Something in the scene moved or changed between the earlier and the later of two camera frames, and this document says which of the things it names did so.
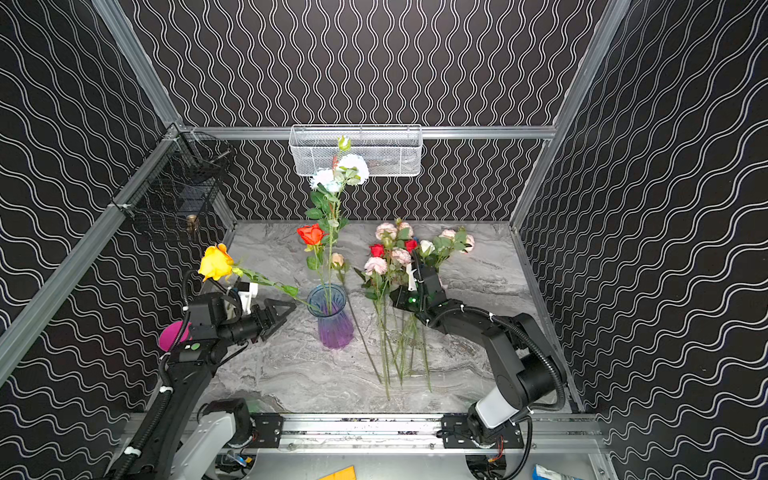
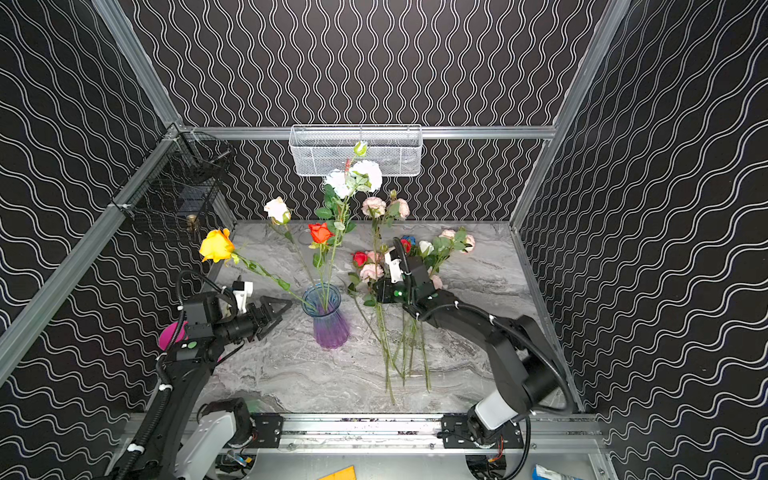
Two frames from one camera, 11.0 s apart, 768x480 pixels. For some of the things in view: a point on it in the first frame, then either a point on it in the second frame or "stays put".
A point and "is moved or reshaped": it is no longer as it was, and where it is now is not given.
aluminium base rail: [380, 434] stays put
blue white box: [544, 473] stays put
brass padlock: [192, 224] stays put
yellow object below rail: [346, 473] stays put
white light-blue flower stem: [328, 183] is moved or reshaped
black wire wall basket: [178, 176] stays put
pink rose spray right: [434, 253] stays put
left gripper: [264, 318] stays put
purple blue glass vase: [335, 327] stays put
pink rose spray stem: [383, 275] → [376, 208]
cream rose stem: [339, 266] → [280, 213]
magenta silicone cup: [168, 334] stays put
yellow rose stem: [217, 263] → [217, 245]
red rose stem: [314, 237] is moved or reshaped
